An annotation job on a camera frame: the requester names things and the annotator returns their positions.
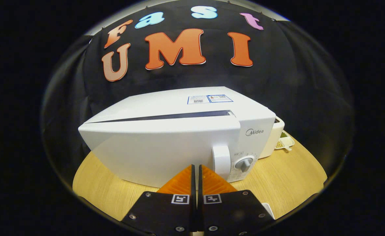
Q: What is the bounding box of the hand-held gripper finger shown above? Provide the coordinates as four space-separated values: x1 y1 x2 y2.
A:
120 164 196 235
198 164 275 235

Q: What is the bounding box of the white microwave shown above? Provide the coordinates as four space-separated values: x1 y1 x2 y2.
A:
78 86 277 189

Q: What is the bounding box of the white rectangular plate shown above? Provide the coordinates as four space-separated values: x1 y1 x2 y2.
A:
261 203 275 219

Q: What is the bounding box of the small white countertop appliance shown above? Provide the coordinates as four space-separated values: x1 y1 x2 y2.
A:
259 115 285 159

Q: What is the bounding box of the small white bean dish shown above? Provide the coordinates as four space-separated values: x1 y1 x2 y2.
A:
274 130 295 151

